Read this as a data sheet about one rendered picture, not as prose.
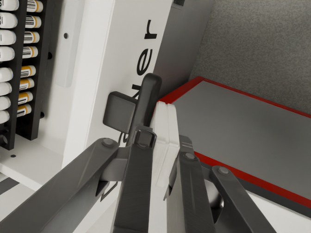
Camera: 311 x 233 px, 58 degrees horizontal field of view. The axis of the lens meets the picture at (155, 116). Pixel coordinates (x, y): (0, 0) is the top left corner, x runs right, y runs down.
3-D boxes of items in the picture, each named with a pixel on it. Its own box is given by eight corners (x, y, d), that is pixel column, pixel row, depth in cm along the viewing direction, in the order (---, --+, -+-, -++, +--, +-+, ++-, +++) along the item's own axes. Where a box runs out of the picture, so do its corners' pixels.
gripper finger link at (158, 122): (153, 187, 17) (140, 184, 16) (156, 135, 23) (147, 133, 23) (167, 143, 15) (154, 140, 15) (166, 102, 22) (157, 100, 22)
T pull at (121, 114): (164, 76, 21) (158, 78, 19) (140, 161, 23) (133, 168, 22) (122, 60, 21) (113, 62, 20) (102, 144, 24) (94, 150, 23)
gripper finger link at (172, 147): (167, 143, 15) (180, 146, 15) (166, 102, 22) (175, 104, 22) (153, 187, 17) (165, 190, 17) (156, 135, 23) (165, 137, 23)
